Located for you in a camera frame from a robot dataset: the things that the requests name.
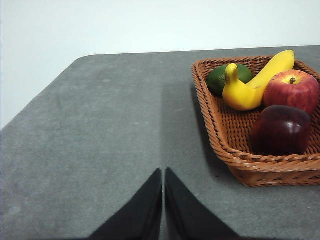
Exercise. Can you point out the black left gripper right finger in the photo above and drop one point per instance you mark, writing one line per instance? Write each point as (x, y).
(185, 215)

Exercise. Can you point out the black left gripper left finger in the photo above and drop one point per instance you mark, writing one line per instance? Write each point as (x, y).
(140, 215)

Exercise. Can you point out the brown wicker basket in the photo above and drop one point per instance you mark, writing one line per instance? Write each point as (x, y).
(230, 130)

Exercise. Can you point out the yellow banana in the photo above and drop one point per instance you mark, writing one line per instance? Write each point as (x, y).
(242, 95)

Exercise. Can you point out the green avocado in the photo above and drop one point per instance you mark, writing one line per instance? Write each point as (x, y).
(217, 80)

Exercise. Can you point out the dark purple plum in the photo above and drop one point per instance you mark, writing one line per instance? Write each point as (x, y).
(280, 132)

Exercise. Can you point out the red apple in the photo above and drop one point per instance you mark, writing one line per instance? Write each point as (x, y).
(292, 92)

